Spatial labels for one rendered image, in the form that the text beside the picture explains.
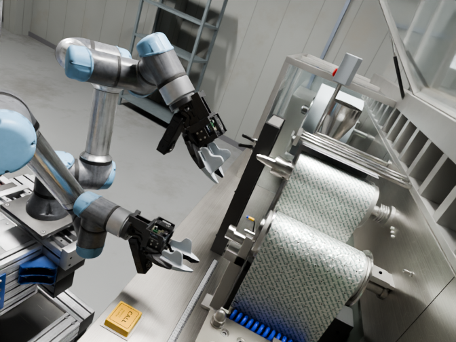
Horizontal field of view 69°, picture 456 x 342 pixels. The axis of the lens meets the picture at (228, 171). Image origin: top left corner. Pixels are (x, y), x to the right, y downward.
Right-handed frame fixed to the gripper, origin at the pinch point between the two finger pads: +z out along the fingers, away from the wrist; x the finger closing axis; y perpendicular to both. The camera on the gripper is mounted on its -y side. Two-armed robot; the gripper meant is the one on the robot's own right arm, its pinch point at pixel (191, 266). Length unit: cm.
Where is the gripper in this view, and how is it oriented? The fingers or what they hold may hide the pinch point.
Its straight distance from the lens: 91.7
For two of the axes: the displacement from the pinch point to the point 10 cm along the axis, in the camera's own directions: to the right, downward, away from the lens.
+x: 2.9, -3.3, 9.0
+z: 8.9, 4.3, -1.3
